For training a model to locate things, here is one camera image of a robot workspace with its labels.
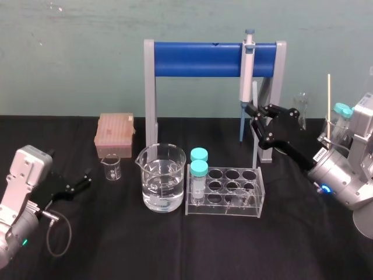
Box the black table cloth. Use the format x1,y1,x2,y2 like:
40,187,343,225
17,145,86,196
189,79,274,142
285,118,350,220
0,114,373,280

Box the clear acrylic tube rack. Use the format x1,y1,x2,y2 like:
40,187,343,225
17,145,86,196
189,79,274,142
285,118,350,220
185,167,266,219

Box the small glass beaker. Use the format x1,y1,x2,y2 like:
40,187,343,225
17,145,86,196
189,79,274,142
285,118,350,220
100,153,122,181

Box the glass conical flask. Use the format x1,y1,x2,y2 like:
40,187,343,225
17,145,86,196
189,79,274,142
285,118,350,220
292,92,310,131

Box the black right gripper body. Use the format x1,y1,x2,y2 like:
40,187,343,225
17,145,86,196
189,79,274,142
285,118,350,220
259,107,318,176

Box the glass beaker holding tubes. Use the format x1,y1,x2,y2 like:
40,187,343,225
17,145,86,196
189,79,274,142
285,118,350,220
322,113,355,153

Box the right gripper's thin cable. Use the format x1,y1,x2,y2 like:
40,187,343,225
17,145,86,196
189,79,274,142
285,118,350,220
317,133,351,153

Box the pink pipette tip box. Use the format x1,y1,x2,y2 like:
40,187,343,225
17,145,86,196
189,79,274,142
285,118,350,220
93,113,136,159

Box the left gripper's dark cable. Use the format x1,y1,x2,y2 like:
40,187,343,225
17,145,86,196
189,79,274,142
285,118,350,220
37,210,73,258

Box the teal capped sample tube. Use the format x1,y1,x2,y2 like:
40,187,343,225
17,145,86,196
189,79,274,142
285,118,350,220
340,107,356,132
190,147,210,163
333,102,347,126
189,159,210,207

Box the thin wooden stirring rod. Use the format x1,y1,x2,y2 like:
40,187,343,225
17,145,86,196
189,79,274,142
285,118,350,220
326,73,332,141

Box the large glass beaker with water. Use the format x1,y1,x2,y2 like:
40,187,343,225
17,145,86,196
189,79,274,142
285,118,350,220
135,142,187,213

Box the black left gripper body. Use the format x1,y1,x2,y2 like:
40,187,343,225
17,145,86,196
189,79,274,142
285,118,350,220
33,171,73,211

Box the white pipette with blue tip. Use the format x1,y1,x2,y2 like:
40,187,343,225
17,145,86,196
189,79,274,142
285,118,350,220
238,28,257,142

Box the grey pipette stand blue bar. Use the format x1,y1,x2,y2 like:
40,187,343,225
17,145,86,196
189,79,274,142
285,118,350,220
143,39,287,164

